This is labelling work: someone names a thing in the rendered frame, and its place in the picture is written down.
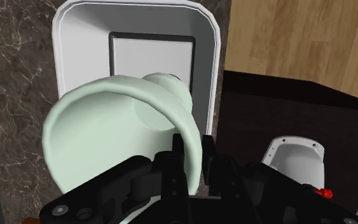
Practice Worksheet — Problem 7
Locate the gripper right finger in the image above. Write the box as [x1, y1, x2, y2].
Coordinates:
[201, 134, 358, 224]

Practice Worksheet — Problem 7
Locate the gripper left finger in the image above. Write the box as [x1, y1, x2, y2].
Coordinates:
[39, 133, 193, 224]

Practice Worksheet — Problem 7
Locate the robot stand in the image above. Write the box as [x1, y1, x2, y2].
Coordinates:
[215, 70, 358, 215]

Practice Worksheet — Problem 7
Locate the white square dish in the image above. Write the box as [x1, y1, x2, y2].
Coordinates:
[52, 0, 221, 137]

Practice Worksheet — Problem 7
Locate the pale green bowl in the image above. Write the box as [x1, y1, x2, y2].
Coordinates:
[41, 72, 203, 224]

